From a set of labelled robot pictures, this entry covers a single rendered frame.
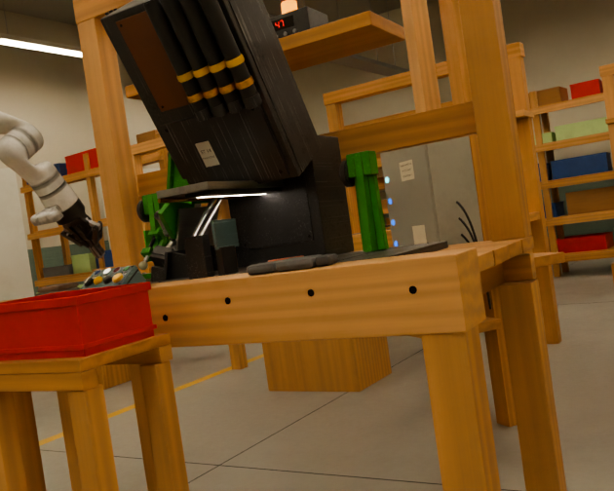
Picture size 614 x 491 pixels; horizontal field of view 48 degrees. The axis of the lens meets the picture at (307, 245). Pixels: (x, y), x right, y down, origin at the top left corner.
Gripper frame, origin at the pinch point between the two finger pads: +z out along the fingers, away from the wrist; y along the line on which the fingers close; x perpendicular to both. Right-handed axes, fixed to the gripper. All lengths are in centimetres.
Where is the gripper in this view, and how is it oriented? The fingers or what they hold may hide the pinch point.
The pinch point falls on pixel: (96, 250)
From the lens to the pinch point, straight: 177.5
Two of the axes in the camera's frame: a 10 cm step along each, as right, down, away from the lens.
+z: 4.0, 7.6, 5.2
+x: -3.2, 6.4, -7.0
